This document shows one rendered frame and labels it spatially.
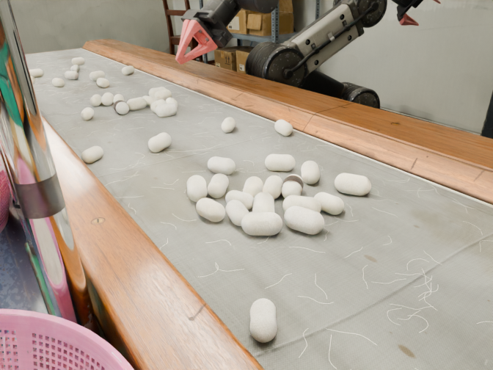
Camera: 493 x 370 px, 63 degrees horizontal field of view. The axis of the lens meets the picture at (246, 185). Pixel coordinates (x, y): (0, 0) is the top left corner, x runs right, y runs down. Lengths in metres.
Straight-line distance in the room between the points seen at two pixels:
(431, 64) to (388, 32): 0.38
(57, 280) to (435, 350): 0.23
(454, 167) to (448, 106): 2.25
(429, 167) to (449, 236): 0.12
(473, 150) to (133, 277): 0.39
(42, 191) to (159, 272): 0.10
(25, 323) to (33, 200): 0.08
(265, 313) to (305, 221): 0.12
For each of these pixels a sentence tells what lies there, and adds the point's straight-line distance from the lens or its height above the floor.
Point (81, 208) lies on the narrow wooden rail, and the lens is 0.40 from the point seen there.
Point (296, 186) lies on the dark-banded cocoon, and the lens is 0.41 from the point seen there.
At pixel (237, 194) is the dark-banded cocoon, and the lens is 0.40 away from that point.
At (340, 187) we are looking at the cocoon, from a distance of 0.43.
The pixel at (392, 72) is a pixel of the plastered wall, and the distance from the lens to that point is 2.94.
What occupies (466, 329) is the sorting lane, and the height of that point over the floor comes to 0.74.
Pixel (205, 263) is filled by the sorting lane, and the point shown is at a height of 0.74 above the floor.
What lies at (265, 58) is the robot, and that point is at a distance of 1.06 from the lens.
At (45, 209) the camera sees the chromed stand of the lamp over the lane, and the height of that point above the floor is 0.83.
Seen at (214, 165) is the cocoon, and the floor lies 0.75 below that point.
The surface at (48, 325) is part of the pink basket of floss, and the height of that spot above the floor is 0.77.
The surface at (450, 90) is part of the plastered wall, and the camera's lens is 2.72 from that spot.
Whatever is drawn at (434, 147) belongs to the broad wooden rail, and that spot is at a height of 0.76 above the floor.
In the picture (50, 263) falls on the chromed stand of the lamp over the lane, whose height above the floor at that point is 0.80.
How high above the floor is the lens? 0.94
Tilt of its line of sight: 27 degrees down
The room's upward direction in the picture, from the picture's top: 2 degrees counter-clockwise
